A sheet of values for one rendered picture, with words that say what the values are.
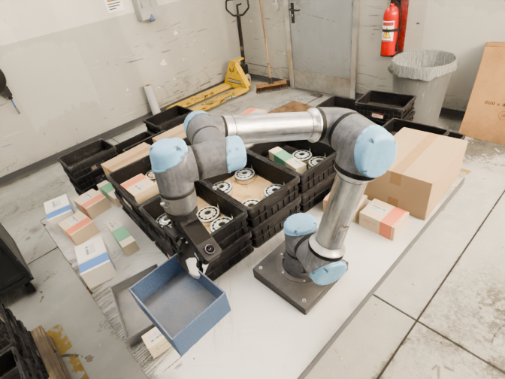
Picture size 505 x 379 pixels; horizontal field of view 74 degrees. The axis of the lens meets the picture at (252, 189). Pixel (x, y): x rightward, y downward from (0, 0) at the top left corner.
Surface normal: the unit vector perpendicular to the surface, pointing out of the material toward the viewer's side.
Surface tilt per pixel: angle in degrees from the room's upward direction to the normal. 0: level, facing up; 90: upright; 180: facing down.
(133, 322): 0
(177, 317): 1
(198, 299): 1
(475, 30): 90
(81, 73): 90
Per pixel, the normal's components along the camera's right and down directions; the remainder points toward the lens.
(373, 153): 0.40, 0.44
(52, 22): 0.69, 0.35
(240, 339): -0.15, -0.80
